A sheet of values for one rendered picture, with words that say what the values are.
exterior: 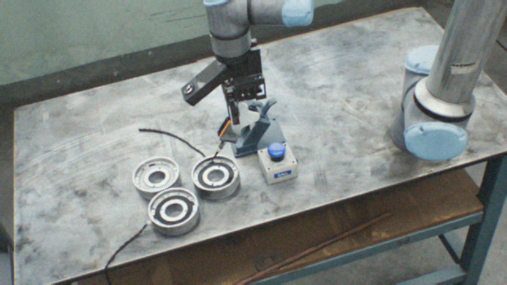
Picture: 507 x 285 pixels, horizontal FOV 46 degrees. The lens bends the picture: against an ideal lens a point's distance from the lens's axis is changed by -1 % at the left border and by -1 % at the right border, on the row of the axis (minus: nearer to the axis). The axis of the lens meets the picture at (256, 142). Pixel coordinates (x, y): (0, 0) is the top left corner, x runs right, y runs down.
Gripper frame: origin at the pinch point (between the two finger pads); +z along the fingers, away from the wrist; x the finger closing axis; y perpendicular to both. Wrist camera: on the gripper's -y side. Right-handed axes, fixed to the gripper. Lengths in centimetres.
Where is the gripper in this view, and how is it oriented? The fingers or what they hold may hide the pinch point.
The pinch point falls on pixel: (233, 126)
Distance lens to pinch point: 127.3
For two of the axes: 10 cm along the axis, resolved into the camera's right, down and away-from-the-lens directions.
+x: -2.4, -6.7, 7.0
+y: 9.7, -2.3, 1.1
